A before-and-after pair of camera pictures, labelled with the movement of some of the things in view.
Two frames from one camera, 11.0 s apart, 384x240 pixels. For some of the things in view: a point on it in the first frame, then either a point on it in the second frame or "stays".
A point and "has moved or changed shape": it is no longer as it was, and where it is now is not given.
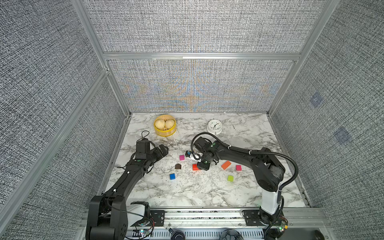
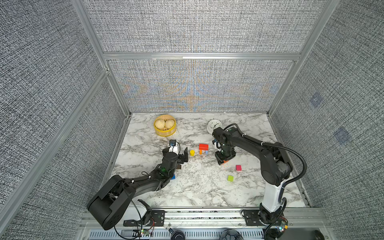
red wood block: (195, 167) has moved or changed shape
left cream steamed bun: (160, 124) stays
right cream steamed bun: (169, 123) stays
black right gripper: (202, 166) to (219, 159)
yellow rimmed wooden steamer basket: (165, 125) stays
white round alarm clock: (214, 127) stays
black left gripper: (159, 154) to (181, 160)
